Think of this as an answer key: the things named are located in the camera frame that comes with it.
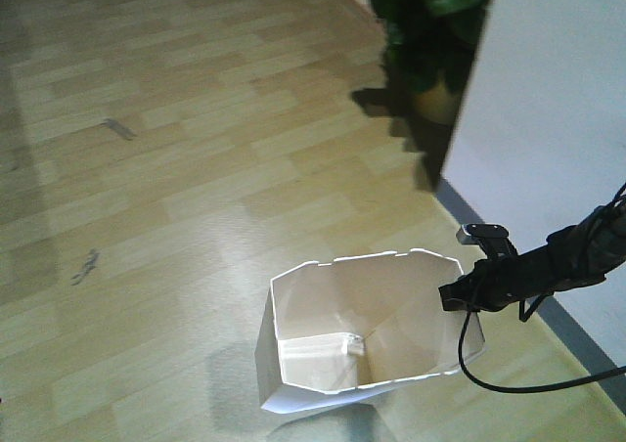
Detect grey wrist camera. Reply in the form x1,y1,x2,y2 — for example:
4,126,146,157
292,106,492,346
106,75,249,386
456,223,517,260

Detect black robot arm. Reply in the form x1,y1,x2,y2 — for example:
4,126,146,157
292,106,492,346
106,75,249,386
439,205,625,312

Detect green potted plant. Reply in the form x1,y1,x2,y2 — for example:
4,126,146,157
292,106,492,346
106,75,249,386
369,0,491,125

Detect white plastic trash bin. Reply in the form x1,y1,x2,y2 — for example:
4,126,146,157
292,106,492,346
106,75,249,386
255,248,485,414

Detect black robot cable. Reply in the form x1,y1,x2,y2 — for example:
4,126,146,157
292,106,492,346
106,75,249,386
457,304,626,394

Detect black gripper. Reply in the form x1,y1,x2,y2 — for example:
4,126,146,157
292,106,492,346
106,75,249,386
438,258,523,312

